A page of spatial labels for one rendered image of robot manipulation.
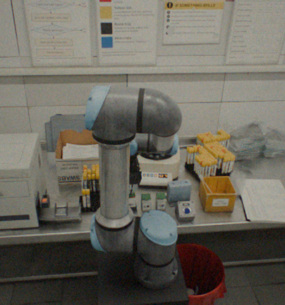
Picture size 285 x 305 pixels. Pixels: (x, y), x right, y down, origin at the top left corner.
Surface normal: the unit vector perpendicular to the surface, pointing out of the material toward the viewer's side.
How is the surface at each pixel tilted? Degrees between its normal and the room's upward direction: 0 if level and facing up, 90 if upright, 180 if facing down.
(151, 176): 25
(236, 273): 0
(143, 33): 92
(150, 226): 9
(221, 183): 90
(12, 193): 90
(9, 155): 0
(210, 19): 91
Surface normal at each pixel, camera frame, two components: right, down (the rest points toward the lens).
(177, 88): 0.11, 0.52
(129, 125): -0.08, 0.71
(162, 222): 0.16, -0.81
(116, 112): -0.07, 0.26
